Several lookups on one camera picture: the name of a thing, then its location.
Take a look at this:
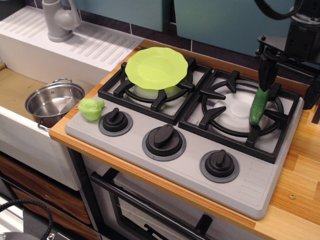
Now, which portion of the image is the teal wall panel right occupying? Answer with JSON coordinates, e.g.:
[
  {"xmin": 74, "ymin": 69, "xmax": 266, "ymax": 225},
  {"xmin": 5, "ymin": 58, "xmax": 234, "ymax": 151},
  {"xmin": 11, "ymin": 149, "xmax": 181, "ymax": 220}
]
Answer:
[{"xmin": 173, "ymin": 0, "xmax": 291, "ymax": 69}]

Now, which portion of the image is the black oven door handle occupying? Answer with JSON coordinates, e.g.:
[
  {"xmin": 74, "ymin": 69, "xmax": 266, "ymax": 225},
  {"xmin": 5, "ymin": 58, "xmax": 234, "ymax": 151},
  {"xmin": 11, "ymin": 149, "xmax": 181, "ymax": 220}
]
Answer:
[{"xmin": 89, "ymin": 172, "xmax": 208, "ymax": 240}]

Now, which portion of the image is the teal wall panel left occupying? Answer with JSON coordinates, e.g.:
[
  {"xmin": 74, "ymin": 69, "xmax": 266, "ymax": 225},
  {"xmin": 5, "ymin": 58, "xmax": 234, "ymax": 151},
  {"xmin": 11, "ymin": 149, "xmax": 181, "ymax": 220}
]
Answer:
[{"xmin": 75, "ymin": 0, "xmax": 172, "ymax": 32}]

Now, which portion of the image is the grey toy stove top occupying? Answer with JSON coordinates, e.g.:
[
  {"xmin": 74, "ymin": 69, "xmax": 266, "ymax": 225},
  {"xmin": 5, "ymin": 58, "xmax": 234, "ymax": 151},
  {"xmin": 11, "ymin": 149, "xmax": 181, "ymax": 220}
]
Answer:
[{"xmin": 64, "ymin": 59, "xmax": 306, "ymax": 221}]

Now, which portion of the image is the grey toy faucet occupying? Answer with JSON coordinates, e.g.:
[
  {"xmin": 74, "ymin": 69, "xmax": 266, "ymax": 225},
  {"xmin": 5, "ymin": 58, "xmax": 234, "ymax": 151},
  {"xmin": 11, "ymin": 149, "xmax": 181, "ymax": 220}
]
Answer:
[{"xmin": 42, "ymin": 0, "xmax": 81, "ymax": 43}]

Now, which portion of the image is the light green toy cauliflower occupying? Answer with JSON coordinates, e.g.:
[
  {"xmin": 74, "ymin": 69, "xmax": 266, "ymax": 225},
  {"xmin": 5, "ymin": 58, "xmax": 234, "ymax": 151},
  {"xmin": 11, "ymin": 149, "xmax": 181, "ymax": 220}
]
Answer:
[{"xmin": 78, "ymin": 98, "xmax": 105, "ymax": 121}]

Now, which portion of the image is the black left burner grate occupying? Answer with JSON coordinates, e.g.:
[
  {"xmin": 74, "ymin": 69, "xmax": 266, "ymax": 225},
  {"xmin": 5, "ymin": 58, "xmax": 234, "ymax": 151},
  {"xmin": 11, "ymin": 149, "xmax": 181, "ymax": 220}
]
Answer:
[{"xmin": 98, "ymin": 57, "xmax": 213, "ymax": 125}]

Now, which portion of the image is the black braided cable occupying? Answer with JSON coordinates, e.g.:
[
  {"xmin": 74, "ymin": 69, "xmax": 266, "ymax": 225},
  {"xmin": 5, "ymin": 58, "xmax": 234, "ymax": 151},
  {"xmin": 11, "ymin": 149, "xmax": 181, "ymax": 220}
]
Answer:
[{"xmin": 0, "ymin": 198, "xmax": 54, "ymax": 240}]

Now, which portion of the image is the black left stove knob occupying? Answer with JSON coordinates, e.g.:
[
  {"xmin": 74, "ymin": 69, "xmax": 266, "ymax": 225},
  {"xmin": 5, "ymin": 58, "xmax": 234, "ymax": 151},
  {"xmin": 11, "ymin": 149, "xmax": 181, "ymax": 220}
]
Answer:
[{"xmin": 98, "ymin": 107, "xmax": 133, "ymax": 137}]

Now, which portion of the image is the wood grain drawer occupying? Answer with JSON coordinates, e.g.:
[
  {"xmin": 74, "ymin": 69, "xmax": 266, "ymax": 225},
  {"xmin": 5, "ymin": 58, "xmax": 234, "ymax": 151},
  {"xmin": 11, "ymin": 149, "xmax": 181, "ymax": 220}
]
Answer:
[{"xmin": 0, "ymin": 152, "xmax": 98, "ymax": 240}]

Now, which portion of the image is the white toy sink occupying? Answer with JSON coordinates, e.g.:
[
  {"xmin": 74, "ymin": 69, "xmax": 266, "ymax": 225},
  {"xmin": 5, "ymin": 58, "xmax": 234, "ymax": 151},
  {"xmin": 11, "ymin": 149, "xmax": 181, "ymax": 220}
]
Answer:
[{"xmin": 0, "ymin": 6, "xmax": 142, "ymax": 191}]

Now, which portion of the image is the black burner grate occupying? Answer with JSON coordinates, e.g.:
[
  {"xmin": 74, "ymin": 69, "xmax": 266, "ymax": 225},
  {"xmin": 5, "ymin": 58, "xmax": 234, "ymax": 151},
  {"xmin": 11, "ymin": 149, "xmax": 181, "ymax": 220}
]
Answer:
[
  {"xmin": 98, "ymin": 57, "xmax": 213, "ymax": 125},
  {"xmin": 179, "ymin": 69, "xmax": 301, "ymax": 164}
]

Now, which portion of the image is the black right burner grate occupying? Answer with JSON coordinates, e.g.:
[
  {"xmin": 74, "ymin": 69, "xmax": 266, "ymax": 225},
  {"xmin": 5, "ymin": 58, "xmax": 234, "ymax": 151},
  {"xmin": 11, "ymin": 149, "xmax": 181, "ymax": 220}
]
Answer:
[{"xmin": 179, "ymin": 69, "xmax": 301, "ymax": 164}]

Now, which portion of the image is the lime green plastic plate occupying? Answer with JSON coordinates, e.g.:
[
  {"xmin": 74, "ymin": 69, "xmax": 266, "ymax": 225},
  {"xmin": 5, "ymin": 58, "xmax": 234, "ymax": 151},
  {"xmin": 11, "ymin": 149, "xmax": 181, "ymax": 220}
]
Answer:
[{"xmin": 125, "ymin": 47, "xmax": 188, "ymax": 90}]

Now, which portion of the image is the toy oven door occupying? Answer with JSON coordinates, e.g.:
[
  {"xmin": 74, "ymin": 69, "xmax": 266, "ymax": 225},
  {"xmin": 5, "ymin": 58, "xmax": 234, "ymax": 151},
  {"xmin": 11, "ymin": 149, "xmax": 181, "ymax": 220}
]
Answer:
[{"xmin": 83, "ymin": 156, "xmax": 258, "ymax": 240}]

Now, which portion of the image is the black middle stove knob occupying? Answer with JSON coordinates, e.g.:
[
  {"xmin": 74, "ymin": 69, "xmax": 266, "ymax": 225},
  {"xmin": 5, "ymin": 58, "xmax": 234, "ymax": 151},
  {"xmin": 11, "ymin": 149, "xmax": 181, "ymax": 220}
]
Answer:
[{"xmin": 142, "ymin": 124, "xmax": 187, "ymax": 162}]

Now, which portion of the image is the black stove knob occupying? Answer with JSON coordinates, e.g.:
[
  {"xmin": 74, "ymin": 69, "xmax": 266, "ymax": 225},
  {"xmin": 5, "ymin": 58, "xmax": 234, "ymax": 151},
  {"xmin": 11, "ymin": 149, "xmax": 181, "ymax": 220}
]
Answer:
[
  {"xmin": 98, "ymin": 107, "xmax": 133, "ymax": 137},
  {"xmin": 199, "ymin": 149, "xmax": 240, "ymax": 184},
  {"xmin": 142, "ymin": 124, "xmax": 187, "ymax": 162}
]

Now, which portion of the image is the black right stove knob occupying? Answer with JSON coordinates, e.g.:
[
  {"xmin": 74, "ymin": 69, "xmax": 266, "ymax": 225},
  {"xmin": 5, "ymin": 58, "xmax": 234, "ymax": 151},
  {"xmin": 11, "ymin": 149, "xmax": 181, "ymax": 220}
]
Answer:
[{"xmin": 199, "ymin": 149, "xmax": 240, "ymax": 184}]

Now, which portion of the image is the dark green toy pickle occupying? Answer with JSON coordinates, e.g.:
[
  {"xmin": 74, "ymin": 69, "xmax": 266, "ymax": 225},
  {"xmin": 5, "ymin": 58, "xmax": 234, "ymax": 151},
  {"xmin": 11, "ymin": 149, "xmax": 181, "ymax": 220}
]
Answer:
[{"xmin": 249, "ymin": 87, "xmax": 270, "ymax": 126}]

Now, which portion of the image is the teal wall panel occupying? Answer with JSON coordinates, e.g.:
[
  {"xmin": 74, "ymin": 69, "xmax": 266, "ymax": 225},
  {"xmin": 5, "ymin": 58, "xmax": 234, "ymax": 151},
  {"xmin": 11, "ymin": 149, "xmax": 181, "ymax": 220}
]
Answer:
[
  {"xmin": 173, "ymin": 0, "xmax": 291, "ymax": 69},
  {"xmin": 75, "ymin": 0, "xmax": 172, "ymax": 32}
]

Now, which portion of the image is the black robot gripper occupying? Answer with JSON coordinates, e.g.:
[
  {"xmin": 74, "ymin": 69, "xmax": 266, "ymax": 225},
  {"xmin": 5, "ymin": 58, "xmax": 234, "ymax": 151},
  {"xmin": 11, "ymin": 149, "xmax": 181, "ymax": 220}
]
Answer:
[{"xmin": 255, "ymin": 18, "xmax": 320, "ymax": 110}]

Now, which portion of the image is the small stainless steel pot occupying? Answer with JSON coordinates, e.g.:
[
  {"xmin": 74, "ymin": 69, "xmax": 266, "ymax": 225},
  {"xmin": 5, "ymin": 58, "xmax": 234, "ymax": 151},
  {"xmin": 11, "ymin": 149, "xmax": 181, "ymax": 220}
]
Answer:
[{"xmin": 24, "ymin": 77, "xmax": 85, "ymax": 132}]

